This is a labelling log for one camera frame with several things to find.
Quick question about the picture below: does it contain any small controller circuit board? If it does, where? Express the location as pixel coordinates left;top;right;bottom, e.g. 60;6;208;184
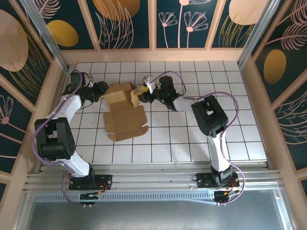
80;191;100;201
214;190;241;200

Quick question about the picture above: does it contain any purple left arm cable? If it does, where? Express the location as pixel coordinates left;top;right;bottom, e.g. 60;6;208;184
32;69;96;207

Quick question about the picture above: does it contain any aluminium table side rail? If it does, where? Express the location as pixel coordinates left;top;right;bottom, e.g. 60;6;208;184
38;64;77;173

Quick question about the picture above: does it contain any brown cardboard box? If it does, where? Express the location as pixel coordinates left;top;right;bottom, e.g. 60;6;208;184
103;81;149;142

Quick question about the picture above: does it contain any aluminium mounting rail frame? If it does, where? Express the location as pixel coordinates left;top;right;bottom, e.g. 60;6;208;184
24;161;283;191

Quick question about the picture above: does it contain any grey sheet metal tray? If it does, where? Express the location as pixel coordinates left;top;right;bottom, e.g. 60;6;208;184
12;189;295;230

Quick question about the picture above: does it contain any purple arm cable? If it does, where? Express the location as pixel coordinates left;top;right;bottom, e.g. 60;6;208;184
150;70;246;206
32;69;96;207

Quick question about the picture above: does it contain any aluminium corner post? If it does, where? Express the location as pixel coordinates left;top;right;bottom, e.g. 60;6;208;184
237;0;281;70
20;0;70;72

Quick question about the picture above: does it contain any slotted metal cable duct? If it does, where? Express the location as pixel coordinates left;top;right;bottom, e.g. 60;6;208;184
33;193;216;204

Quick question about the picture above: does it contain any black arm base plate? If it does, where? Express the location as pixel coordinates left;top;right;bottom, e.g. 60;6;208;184
196;172;240;189
69;174;113;191

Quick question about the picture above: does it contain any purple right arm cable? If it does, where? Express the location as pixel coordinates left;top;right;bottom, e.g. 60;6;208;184
150;70;246;206

